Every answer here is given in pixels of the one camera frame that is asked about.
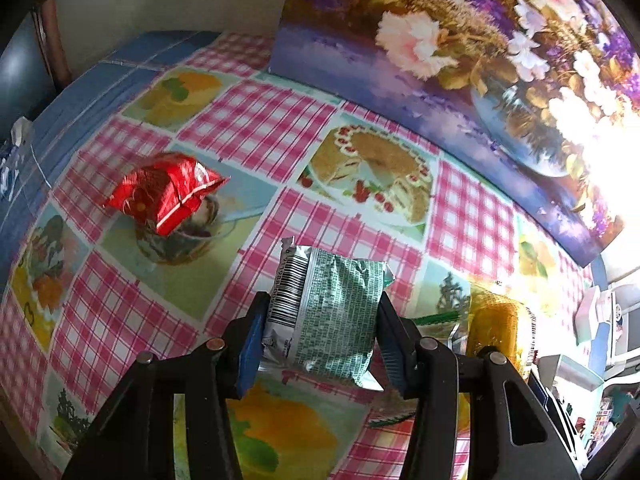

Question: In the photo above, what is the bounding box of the silver green snack packet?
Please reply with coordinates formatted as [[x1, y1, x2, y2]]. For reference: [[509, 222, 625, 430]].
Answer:
[[260, 237, 397, 391]]

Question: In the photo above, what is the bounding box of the dark cabinet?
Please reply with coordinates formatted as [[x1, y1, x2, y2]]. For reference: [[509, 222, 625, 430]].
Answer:
[[0, 25, 46, 126]]

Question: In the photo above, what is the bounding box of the yellow bread packet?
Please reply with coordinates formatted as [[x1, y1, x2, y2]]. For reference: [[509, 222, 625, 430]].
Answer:
[[460, 285, 538, 386]]

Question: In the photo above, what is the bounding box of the white charger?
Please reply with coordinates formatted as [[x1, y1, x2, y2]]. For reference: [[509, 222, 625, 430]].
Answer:
[[575, 285, 626, 346]]

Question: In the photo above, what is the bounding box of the flower painting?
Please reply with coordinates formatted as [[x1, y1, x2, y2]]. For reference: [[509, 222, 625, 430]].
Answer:
[[269, 0, 640, 268]]

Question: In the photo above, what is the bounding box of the red snack packet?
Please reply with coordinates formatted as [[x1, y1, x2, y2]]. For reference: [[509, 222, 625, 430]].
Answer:
[[103, 154, 231, 237]]

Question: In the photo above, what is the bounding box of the white box teal rim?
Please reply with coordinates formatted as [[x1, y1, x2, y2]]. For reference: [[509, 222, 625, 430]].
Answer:
[[537, 355, 606, 391]]

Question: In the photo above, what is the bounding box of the brown wooden board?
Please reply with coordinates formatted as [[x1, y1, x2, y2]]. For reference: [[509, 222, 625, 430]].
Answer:
[[30, 0, 71, 92]]

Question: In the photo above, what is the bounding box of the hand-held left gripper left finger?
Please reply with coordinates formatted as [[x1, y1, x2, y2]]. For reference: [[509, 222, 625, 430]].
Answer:
[[62, 291, 273, 480]]

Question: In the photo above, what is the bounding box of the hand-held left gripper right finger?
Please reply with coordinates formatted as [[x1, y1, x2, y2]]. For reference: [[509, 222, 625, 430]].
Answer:
[[375, 292, 583, 480]]

